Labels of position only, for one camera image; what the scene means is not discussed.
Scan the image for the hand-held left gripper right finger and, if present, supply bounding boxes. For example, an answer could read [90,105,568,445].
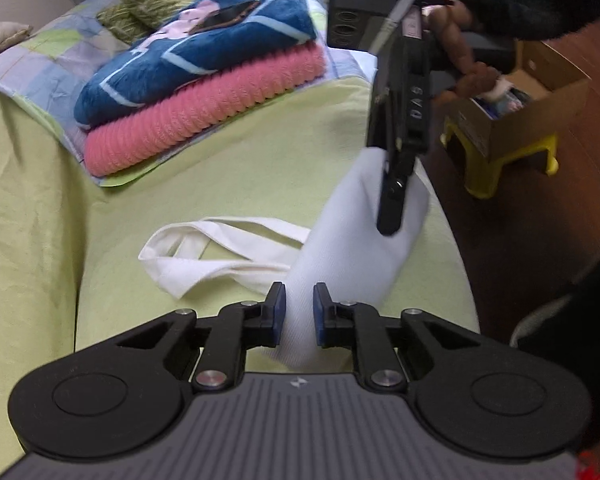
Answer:
[313,281,483,394]

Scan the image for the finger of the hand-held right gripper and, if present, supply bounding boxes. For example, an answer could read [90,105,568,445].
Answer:
[376,147,417,237]

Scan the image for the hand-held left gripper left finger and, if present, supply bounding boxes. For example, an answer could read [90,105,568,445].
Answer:
[115,281,287,394]

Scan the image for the white printed shopping bag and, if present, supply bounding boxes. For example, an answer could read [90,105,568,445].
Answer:
[138,146,431,372]

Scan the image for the cardboard box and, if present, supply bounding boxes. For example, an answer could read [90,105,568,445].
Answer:
[442,37,593,161]

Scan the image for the person's right hand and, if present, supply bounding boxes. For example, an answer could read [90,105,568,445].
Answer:
[426,0,500,106]

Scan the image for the yellow plastic stool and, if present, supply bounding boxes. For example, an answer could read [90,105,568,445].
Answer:
[440,115,561,200]

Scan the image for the green covered sofa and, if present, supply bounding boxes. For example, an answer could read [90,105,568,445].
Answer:
[0,35,481,476]

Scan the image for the blue patterned blanket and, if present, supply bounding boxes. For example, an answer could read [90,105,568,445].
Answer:
[74,0,318,131]

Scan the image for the pink ribbed blanket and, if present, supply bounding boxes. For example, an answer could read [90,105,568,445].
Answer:
[84,42,327,178]

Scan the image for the person's dark clothing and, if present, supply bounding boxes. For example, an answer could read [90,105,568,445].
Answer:
[510,170,600,461]

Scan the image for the green patterned pillow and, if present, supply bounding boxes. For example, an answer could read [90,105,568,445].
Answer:
[96,0,201,45]

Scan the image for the pastel patchwork sheet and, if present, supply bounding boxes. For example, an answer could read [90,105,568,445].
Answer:
[0,0,376,188]

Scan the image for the beige cushion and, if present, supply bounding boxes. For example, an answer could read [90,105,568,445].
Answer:
[0,21,33,68]

